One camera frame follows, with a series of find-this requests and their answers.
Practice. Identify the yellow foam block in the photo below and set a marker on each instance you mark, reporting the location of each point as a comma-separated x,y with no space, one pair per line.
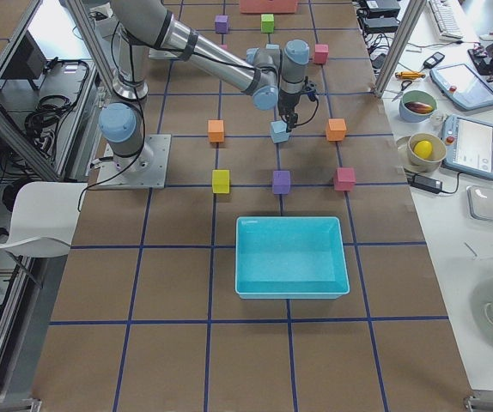
220,181

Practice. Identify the green foam block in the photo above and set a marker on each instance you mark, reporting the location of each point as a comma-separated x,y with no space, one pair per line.
267,23

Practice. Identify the cyan plastic tray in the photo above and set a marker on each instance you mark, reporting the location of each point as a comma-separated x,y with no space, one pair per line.
296,258

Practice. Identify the teach pendant near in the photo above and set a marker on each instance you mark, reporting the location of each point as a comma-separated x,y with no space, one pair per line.
469,146

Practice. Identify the purple foam block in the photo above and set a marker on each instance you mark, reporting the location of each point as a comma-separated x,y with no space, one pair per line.
281,182

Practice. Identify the yellow handled tool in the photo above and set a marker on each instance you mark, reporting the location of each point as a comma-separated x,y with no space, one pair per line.
409,75

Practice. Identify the scissors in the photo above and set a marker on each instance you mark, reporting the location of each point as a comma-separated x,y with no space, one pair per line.
404,85

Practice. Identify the black power adapter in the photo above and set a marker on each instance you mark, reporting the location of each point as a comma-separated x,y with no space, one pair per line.
426,184

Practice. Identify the beige bowl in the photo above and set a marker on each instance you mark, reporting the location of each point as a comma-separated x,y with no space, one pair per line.
435,160

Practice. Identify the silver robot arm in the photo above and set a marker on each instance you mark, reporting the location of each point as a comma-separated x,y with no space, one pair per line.
274,76

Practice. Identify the pink block far left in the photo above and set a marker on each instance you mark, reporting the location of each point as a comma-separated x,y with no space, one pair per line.
320,53

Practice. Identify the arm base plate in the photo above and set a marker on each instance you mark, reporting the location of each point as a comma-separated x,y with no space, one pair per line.
155,54
148,171

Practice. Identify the teach pendant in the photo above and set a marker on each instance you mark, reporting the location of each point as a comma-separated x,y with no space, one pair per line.
469,146
463,86

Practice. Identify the teach pendant far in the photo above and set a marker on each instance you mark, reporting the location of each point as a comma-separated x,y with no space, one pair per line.
463,86

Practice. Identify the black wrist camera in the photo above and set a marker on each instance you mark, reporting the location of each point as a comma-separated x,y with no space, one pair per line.
310,91

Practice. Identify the orange block near arm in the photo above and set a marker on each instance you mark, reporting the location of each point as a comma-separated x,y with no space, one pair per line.
216,130

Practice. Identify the orange block far side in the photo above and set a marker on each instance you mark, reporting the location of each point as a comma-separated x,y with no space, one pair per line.
336,129

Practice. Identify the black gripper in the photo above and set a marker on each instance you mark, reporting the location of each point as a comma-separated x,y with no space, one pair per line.
288,101

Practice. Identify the green bowl with fruit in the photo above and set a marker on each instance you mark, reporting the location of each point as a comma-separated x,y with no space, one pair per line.
416,106

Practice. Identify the purple block far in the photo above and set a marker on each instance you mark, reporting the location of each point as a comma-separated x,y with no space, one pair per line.
221,24

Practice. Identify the yellow lemon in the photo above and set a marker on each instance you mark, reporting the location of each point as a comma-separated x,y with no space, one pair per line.
423,149

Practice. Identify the white keyboard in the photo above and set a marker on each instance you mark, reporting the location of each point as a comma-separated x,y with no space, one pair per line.
444,21

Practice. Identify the white chair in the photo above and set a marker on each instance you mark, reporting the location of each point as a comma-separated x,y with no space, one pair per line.
44,219

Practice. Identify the pink plastic tray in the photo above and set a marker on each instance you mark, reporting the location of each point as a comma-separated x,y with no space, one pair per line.
253,7

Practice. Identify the light blue foam block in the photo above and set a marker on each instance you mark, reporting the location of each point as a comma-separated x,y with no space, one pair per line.
279,132

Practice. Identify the aluminium frame post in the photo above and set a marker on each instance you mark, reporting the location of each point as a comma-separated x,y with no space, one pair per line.
406,26

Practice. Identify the pink block near tray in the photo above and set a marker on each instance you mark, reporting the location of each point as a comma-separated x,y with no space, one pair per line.
344,179

